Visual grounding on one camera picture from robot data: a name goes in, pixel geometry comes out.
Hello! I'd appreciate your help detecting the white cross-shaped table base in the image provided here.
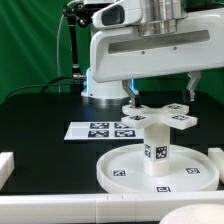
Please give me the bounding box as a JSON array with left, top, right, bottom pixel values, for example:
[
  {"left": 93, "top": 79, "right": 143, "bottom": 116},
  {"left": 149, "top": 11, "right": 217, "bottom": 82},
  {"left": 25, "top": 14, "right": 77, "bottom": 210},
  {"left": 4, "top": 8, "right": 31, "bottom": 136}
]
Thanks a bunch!
[{"left": 121, "top": 103, "right": 198, "bottom": 130}]

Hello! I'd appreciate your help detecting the white barrier block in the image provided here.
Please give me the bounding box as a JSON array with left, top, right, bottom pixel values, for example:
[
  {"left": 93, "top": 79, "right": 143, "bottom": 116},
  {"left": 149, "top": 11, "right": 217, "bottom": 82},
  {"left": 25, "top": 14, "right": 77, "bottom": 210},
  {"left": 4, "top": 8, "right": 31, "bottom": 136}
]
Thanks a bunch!
[
  {"left": 208, "top": 148, "right": 224, "bottom": 184},
  {"left": 0, "top": 152, "right": 15, "bottom": 190}
]

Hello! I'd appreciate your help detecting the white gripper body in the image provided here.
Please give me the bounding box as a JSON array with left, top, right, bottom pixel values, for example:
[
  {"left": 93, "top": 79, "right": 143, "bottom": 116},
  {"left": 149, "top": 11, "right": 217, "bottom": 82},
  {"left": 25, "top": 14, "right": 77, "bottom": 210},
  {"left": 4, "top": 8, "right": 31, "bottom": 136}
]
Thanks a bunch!
[{"left": 90, "top": 0, "right": 224, "bottom": 82}]

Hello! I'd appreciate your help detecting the white front barrier rail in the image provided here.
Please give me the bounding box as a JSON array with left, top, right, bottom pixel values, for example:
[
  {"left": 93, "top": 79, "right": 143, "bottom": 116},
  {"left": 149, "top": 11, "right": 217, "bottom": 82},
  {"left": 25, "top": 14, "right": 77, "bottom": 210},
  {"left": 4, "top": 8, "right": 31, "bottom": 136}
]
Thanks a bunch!
[{"left": 0, "top": 191, "right": 224, "bottom": 224}]

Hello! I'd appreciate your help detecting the white right barrier block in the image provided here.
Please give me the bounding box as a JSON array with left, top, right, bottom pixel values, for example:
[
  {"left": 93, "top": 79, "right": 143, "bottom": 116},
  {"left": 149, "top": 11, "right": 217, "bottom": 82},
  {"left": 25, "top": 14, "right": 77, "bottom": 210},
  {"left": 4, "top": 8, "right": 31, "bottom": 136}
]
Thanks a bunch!
[{"left": 208, "top": 148, "right": 224, "bottom": 184}]

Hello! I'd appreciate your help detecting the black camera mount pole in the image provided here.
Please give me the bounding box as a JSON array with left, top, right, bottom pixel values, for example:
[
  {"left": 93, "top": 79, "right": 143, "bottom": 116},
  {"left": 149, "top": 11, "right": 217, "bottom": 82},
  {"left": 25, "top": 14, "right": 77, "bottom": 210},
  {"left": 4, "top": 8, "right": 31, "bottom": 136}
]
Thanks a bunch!
[{"left": 63, "top": 3, "right": 91, "bottom": 76}]

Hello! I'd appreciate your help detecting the white round table top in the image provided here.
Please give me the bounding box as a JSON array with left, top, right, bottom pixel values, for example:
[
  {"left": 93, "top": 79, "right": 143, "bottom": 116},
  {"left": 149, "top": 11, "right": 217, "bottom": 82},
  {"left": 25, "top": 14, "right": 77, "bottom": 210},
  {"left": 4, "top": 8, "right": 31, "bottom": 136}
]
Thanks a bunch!
[{"left": 96, "top": 144, "right": 219, "bottom": 193}]

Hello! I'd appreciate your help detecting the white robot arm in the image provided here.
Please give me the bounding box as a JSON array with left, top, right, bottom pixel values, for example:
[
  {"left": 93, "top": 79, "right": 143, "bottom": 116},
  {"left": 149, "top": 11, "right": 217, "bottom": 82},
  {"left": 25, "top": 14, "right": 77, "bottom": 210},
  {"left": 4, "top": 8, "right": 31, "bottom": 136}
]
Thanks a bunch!
[{"left": 82, "top": 0, "right": 224, "bottom": 106}]

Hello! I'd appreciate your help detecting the white fiducial marker sheet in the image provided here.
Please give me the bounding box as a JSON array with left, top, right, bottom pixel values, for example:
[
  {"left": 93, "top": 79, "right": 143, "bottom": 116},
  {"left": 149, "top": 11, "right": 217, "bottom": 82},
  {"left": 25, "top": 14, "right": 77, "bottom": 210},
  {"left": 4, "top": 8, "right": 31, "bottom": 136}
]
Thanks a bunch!
[{"left": 64, "top": 121, "right": 144, "bottom": 141}]

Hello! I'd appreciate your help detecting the white left barrier block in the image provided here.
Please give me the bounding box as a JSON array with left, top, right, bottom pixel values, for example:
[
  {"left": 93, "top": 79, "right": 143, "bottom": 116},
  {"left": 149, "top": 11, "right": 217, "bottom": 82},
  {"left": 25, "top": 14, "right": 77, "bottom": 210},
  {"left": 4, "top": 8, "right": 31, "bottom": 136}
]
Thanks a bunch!
[{"left": 0, "top": 152, "right": 15, "bottom": 190}]

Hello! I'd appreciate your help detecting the black cable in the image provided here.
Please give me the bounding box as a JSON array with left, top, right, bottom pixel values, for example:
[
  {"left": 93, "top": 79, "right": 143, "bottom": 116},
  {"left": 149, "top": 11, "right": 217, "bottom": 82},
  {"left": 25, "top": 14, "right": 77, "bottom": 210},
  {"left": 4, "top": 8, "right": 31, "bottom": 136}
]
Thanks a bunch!
[{"left": 4, "top": 75, "right": 86, "bottom": 101}]

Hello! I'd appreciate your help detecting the white round object foreground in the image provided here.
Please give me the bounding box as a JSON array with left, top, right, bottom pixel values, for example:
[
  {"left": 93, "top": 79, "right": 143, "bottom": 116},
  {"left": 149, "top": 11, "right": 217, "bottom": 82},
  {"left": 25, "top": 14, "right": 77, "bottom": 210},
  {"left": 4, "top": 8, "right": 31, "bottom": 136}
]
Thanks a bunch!
[{"left": 159, "top": 204, "right": 224, "bottom": 224}]

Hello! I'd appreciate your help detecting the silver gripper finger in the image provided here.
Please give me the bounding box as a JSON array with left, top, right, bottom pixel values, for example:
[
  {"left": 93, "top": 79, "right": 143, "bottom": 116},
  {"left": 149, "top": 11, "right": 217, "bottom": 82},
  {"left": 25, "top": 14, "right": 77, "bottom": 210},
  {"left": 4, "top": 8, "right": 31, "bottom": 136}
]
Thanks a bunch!
[
  {"left": 183, "top": 71, "right": 201, "bottom": 103},
  {"left": 122, "top": 80, "right": 141, "bottom": 108}
]

